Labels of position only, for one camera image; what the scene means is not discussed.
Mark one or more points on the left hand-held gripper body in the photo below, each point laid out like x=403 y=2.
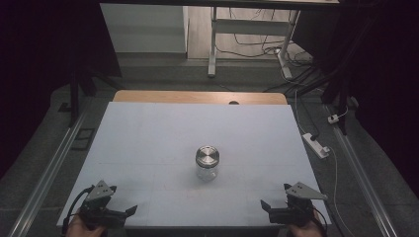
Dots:
x=102 y=214

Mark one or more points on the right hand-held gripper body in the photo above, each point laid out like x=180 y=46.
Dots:
x=293 y=215

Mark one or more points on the clear glass jar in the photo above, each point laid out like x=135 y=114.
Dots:
x=207 y=173

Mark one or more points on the round silver metal lid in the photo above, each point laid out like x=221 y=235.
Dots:
x=207 y=156

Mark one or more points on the person's right hand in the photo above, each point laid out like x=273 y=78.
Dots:
x=309 y=231

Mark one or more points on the person's left hand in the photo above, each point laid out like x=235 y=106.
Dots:
x=79 y=230

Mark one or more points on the white power strip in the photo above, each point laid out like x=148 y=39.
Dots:
x=315 y=144

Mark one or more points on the small white adapter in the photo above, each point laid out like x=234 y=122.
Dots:
x=333 y=118

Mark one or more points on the black metal stand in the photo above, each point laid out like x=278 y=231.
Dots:
x=74 y=95
x=342 y=98

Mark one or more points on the wooden table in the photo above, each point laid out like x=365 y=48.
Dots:
x=184 y=97

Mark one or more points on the dark curtain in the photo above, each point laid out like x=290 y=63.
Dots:
x=392 y=82
x=33 y=65

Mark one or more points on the white partition panel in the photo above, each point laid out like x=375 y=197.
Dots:
x=145 y=28

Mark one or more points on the black rectangular floor frame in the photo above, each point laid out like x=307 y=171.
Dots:
x=84 y=139

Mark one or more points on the aluminium floor rail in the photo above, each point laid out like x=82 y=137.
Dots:
x=49 y=177
x=362 y=177

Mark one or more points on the white metal desk frame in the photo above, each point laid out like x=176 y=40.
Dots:
x=250 y=27

